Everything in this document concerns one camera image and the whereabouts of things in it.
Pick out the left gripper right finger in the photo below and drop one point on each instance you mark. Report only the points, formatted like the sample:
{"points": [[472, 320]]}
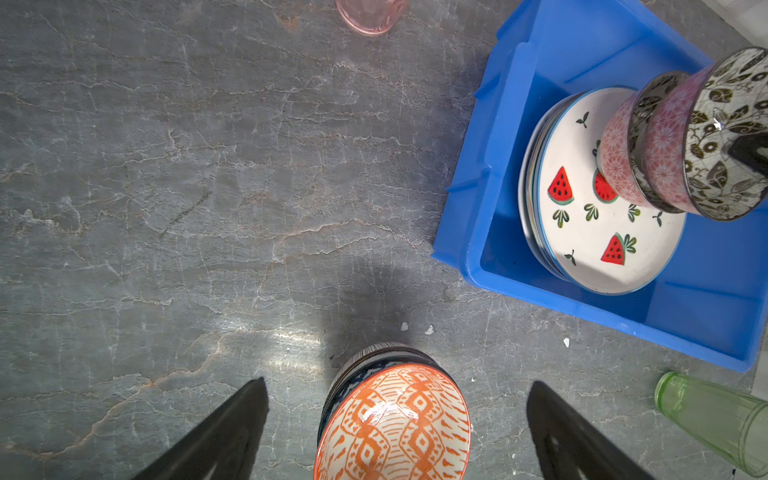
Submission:
{"points": [[570, 447]]}

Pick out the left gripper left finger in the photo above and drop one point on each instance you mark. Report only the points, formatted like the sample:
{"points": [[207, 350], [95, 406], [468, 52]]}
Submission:
{"points": [[224, 445]]}

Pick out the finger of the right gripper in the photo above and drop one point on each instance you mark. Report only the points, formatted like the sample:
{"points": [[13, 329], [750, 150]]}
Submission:
{"points": [[751, 151]]}

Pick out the black white patterned bowl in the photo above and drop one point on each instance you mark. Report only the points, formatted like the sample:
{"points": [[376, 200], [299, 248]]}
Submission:
{"points": [[685, 148], [619, 155]]}

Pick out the red rimmed bowl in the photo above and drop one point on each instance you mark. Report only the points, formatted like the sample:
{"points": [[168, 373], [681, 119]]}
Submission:
{"points": [[408, 421]]}

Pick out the watermelon pattern plate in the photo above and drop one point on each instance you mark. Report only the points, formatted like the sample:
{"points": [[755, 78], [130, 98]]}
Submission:
{"points": [[599, 241]]}

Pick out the blue plastic bin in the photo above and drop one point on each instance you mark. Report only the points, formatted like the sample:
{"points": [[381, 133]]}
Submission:
{"points": [[710, 302]]}

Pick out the blue zigzag pattern bowl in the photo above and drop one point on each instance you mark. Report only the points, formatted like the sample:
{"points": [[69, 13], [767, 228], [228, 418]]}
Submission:
{"points": [[338, 392]]}

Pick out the blue white striped bowl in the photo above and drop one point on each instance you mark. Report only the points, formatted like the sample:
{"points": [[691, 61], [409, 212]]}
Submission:
{"points": [[378, 351]]}

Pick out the pink glass cup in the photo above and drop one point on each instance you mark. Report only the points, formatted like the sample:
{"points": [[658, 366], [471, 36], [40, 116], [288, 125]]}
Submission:
{"points": [[371, 17]]}

